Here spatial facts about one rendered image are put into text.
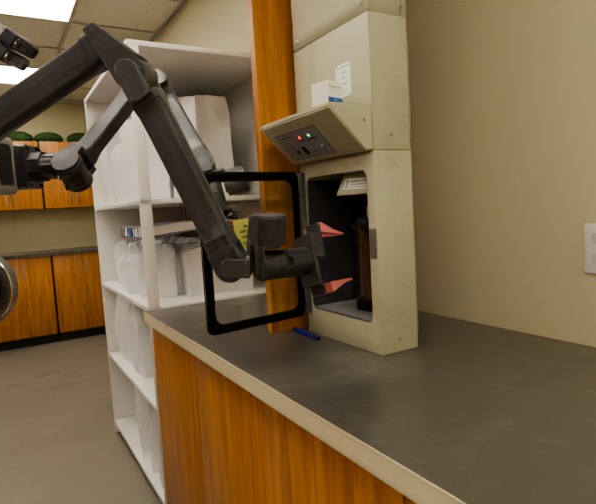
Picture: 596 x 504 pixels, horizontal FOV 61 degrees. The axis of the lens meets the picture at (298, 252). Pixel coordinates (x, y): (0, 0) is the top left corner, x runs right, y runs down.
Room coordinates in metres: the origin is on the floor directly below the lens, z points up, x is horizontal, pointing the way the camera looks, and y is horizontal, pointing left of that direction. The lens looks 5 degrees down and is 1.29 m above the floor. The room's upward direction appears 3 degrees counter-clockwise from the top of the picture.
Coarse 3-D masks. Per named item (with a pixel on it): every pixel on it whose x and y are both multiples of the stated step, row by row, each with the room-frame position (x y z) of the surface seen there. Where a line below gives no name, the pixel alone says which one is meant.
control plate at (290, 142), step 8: (304, 128) 1.20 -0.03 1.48; (312, 128) 1.18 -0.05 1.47; (280, 136) 1.30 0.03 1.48; (288, 136) 1.28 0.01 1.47; (296, 136) 1.25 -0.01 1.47; (304, 136) 1.23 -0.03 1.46; (312, 136) 1.21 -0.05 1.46; (320, 136) 1.19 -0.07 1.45; (280, 144) 1.34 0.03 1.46; (288, 144) 1.31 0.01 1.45; (296, 144) 1.28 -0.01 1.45; (304, 144) 1.26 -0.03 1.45; (312, 144) 1.24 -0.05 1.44; (320, 144) 1.21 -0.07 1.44; (328, 144) 1.19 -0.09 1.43; (288, 152) 1.35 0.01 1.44; (296, 152) 1.32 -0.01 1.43; (304, 152) 1.29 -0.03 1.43; (312, 152) 1.27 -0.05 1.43; (320, 152) 1.24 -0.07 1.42; (328, 152) 1.22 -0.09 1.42; (296, 160) 1.35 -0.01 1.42
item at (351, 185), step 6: (348, 174) 1.27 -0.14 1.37; (354, 174) 1.25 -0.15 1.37; (360, 174) 1.24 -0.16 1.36; (342, 180) 1.29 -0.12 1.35; (348, 180) 1.26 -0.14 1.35; (354, 180) 1.24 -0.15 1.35; (360, 180) 1.23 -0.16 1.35; (366, 180) 1.23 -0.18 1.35; (342, 186) 1.27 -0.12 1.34; (348, 186) 1.25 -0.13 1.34; (354, 186) 1.24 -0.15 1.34; (360, 186) 1.23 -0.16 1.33; (366, 186) 1.22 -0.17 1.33; (342, 192) 1.26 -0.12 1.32; (348, 192) 1.24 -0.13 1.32; (354, 192) 1.23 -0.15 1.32; (360, 192) 1.22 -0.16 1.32; (366, 192) 1.22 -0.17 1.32
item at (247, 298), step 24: (216, 192) 1.23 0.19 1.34; (240, 192) 1.27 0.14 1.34; (264, 192) 1.32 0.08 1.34; (288, 192) 1.37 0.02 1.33; (240, 216) 1.27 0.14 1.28; (288, 216) 1.36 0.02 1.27; (240, 240) 1.27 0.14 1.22; (288, 240) 1.36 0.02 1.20; (216, 288) 1.22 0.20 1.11; (240, 288) 1.26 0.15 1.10; (264, 288) 1.31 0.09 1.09; (288, 288) 1.35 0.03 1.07; (216, 312) 1.22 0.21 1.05; (240, 312) 1.26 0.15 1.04; (264, 312) 1.30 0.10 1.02
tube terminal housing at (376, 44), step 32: (352, 32) 1.18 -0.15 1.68; (384, 32) 1.15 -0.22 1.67; (320, 64) 1.30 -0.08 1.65; (352, 64) 1.18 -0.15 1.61; (384, 64) 1.15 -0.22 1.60; (352, 96) 1.19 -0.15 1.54; (384, 96) 1.15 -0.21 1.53; (384, 128) 1.15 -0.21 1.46; (320, 160) 1.32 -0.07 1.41; (352, 160) 1.20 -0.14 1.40; (384, 160) 1.15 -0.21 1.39; (384, 192) 1.14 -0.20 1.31; (384, 224) 1.14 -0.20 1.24; (384, 256) 1.14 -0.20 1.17; (384, 288) 1.14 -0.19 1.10; (416, 288) 1.29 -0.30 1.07; (320, 320) 1.35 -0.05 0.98; (352, 320) 1.23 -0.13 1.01; (384, 320) 1.14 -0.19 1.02; (416, 320) 1.19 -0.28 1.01; (384, 352) 1.13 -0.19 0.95
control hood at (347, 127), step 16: (304, 112) 1.16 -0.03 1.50; (320, 112) 1.11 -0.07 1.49; (336, 112) 1.08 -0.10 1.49; (352, 112) 1.10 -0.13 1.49; (368, 112) 1.13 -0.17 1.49; (272, 128) 1.30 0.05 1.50; (288, 128) 1.25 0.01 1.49; (320, 128) 1.16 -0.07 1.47; (336, 128) 1.12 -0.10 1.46; (352, 128) 1.10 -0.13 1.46; (368, 128) 1.12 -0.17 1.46; (336, 144) 1.17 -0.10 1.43; (352, 144) 1.13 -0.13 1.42; (368, 144) 1.12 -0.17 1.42; (288, 160) 1.39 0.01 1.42; (304, 160) 1.33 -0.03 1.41
